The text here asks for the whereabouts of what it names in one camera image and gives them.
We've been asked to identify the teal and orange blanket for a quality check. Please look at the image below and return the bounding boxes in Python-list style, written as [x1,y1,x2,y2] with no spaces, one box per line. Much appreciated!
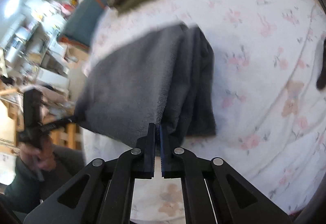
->
[57,0,107,52]

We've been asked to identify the dark green sleeve forearm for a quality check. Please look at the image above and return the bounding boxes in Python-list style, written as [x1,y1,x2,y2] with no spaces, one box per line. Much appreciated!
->
[1,157,43,214]

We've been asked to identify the dark grey sweatpants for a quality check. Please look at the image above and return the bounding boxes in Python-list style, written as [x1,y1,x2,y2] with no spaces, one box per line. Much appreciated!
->
[75,24,216,147]

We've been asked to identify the person's left hand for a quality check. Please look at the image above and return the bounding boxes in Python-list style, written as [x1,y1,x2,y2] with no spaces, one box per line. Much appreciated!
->
[19,136,56,172]

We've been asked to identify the white floral bed sheet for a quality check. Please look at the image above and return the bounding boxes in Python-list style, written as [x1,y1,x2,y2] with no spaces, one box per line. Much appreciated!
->
[84,0,325,214]

